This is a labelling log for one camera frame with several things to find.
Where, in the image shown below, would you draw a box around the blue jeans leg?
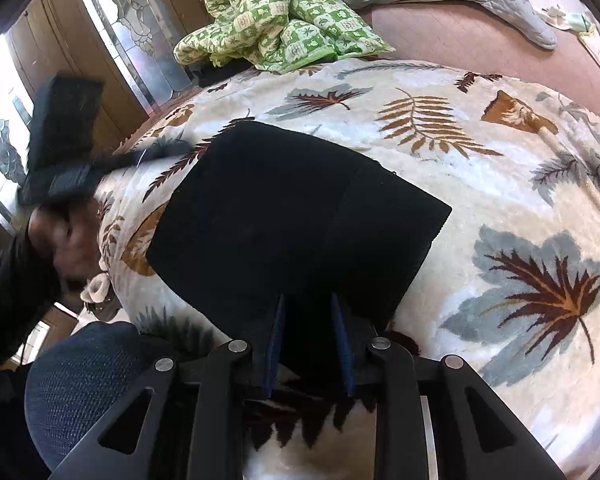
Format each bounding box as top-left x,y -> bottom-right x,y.
24,322 -> 175,470

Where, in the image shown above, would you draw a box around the small light green cloth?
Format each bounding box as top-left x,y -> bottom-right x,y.
539,6 -> 597,36

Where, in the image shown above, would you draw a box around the person left hand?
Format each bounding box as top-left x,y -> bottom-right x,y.
27,198 -> 100,281

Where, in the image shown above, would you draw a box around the stained glass wardrobe door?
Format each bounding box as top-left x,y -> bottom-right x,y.
82,0 -> 194,115

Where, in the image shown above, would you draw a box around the leaf print fleece blanket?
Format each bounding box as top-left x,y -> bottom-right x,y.
94,56 -> 600,480

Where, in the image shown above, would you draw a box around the green patterned quilt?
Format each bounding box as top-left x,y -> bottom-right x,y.
173,0 -> 393,74

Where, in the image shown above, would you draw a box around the black sleeve forearm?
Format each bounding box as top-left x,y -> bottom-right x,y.
0,233 -> 61,364

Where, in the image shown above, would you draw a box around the black pants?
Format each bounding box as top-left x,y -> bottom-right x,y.
147,122 -> 452,396

